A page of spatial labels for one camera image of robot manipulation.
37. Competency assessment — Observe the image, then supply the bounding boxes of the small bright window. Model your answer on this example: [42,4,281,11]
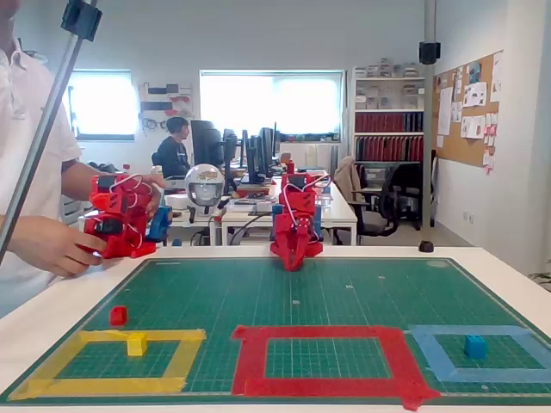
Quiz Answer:
[67,68,137,142]

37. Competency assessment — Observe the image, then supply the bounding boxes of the white bookshelf with binders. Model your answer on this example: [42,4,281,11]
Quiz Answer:
[350,64,428,190]

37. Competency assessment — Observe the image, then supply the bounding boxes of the black office chair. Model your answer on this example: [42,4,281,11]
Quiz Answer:
[387,162,426,231]

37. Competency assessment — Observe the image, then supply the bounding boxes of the red leader arm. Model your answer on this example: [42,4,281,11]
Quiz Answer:
[83,171,158,260]

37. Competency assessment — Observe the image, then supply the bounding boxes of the white helmet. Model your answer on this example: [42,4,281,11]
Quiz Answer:
[184,163,226,216]

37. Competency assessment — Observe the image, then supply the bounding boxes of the black computer monitor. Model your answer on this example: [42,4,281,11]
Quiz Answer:
[222,127,240,193]
[245,133,267,184]
[190,119,225,170]
[257,122,281,173]

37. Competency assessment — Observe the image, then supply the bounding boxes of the white drawer unit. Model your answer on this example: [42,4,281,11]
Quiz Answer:
[61,195,84,225]

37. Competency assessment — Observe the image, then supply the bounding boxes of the black pole clamp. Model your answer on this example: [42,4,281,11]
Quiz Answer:
[418,40,442,66]
[60,0,103,43]

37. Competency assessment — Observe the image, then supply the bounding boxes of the person's left forearm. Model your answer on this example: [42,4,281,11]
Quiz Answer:
[62,158,145,202]

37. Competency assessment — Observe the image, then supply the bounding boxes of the green cutting mat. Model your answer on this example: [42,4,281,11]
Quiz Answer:
[0,256,551,408]

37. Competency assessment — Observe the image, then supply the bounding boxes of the grey metal pole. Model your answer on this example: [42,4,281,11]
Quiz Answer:
[0,0,99,264]
[423,0,437,230]

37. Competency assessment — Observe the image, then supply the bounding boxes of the red tape square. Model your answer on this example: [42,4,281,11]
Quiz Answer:
[230,324,443,412]

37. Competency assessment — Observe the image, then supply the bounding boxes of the wide bright window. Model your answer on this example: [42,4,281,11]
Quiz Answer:
[199,68,346,139]

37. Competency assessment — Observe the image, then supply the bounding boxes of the blue cube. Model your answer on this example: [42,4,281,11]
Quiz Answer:
[463,334,487,360]

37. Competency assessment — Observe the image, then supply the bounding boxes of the yellow cube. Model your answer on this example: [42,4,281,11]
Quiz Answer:
[126,332,149,357]

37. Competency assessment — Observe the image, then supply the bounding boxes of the wall tool rack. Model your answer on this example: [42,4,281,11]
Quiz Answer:
[138,81,195,138]

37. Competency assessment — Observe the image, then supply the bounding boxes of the person's right hand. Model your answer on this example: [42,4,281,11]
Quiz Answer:
[23,213,109,279]

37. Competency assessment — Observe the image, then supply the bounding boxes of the blue table clamp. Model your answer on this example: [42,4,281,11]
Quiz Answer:
[309,204,325,243]
[145,205,174,244]

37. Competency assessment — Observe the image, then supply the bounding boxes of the person's left hand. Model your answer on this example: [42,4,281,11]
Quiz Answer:
[136,173,167,219]

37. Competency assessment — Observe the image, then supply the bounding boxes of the office chair grey seat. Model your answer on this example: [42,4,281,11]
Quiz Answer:
[350,171,402,238]

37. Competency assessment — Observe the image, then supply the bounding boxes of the person's right forearm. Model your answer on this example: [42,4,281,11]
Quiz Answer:
[0,213,28,259]

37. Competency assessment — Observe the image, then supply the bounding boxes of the green plant leaves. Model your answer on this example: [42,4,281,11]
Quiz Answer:
[528,269,551,295]

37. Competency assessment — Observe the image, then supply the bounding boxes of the seated person dark shirt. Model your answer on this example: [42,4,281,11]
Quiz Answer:
[154,115,193,180]

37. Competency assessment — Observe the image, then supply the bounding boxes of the cork pin board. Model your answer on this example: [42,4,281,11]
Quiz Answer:
[432,49,505,170]

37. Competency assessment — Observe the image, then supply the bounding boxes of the yellow tape square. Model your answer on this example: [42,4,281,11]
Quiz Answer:
[7,328,207,402]

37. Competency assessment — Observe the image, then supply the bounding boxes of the person in white shirt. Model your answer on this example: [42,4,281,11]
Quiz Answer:
[0,0,84,305]

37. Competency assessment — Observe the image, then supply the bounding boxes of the blue tape square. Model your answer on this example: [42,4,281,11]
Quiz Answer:
[404,324,551,385]

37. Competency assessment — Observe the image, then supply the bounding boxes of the beige jacket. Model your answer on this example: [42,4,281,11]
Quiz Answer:
[334,155,368,204]

